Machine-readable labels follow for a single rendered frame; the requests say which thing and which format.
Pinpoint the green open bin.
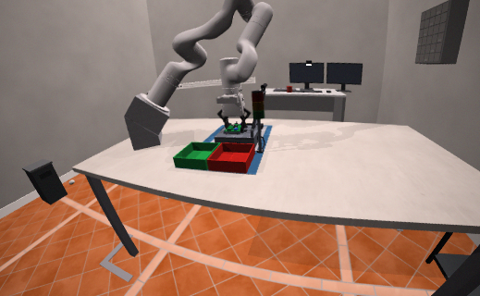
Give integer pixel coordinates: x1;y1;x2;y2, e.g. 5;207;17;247
173;142;221;170

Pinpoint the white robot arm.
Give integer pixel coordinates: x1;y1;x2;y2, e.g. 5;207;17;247
140;0;273;113

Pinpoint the green circuit board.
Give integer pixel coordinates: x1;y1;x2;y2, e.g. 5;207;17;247
225;123;241;131

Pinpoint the red bin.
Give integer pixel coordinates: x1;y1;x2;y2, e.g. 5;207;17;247
207;142;255;174

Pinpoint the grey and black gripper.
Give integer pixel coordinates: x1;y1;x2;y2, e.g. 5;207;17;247
217;93;251;129

